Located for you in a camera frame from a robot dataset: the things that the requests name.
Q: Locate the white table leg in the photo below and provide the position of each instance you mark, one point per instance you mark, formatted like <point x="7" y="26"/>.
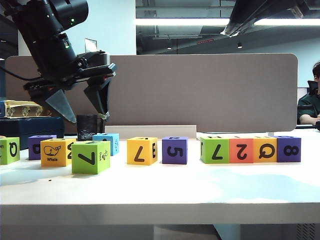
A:
<point x="227" y="232"/>

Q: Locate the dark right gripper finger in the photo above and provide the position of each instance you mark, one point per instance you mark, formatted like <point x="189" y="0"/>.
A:
<point x="241" y="12"/>
<point x="267" y="11"/>

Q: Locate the blue A letter block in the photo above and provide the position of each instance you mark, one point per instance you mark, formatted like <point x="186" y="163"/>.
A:
<point x="113" y="138"/>

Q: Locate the purple 8 block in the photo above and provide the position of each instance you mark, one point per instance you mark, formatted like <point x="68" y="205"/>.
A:
<point x="280" y="157"/>

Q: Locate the black mug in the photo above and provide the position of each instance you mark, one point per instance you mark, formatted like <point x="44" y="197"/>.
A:
<point x="86" y="127"/>

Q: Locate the green umbrella Q block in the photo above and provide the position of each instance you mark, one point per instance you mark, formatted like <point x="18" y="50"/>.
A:
<point x="6" y="155"/>

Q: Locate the yellow Q block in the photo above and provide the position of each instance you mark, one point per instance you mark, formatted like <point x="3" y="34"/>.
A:
<point x="257" y="157"/>

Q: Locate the yellow whale W block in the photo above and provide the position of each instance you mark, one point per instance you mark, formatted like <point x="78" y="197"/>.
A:
<point x="47" y="162"/>

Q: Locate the red 2 block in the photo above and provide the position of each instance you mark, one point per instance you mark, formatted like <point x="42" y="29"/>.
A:
<point x="247" y="157"/>

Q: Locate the black ceiling spotlight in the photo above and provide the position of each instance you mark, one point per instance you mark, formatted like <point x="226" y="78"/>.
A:
<point x="239" y="45"/>

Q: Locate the yellow 7 E block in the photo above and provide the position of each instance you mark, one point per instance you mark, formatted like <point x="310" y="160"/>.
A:
<point x="132" y="160"/>

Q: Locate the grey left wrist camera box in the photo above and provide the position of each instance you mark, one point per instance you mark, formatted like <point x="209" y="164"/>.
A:
<point x="97" y="60"/>

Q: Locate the grey vented cabinet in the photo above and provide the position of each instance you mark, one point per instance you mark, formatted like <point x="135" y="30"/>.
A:
<point x="275" y="232"/>

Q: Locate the grey-brown desk divider panel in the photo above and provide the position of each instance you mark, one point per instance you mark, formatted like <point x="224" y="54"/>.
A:
<point x="200" y="95"/>

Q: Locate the person in green shirt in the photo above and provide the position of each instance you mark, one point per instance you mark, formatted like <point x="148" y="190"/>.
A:
<point x="307" y="107"/>

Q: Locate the dark blue box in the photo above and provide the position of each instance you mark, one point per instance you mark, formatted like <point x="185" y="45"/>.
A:
<point x="25" y="130"/>

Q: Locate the white wall poster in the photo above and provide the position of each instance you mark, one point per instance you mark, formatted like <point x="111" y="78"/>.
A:
<point x="91" y="46"/>

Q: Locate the green J 7 block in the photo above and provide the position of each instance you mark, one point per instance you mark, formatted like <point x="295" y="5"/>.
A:
<point x="205" y="160"/>

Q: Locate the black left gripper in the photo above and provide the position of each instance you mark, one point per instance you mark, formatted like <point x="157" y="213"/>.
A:
<point x="62" y="77"/>

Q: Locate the small black rounded object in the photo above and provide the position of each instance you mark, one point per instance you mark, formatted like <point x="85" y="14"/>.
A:
<point x="318" y="126"/>

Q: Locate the purple giraffe 5 block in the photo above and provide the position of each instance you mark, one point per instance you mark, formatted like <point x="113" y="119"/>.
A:
<point x="183" y="158"/>

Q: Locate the green duck D block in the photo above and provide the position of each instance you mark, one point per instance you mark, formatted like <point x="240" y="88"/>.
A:
<point x="82" y="167"/>

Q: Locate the gold ornate tray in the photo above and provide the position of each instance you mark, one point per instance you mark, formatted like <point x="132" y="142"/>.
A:
<point x="20" y="110"/>

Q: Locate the ceiling light strip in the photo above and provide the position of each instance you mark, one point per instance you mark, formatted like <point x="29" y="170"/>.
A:
<point x="175" y="22"/>

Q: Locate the background computer monitor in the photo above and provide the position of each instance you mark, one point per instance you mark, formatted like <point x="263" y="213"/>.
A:
<point x="301" y="92"/>

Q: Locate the purple O B block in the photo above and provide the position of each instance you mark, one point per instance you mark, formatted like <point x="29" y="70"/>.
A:
<point x="31" y="140"/>

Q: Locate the red ceiling sign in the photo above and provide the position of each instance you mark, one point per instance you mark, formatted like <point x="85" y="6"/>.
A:
<point x="205" y="41"/>

